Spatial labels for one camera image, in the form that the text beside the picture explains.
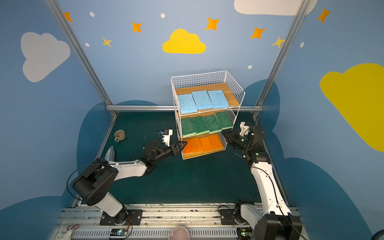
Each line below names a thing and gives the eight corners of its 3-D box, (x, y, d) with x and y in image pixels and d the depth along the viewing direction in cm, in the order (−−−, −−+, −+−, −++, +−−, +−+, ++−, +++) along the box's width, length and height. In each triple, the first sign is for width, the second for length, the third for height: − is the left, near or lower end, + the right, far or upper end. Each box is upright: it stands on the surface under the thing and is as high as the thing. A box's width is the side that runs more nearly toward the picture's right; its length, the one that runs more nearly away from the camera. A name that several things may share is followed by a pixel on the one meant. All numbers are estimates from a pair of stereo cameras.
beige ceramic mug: (117, 143, 105) (114, 139, 101) (117, 134, 110) (114, 130, 106) (126, 140, 107) (124, 136, 103) (126, 132, 112) (123, 128, 108)
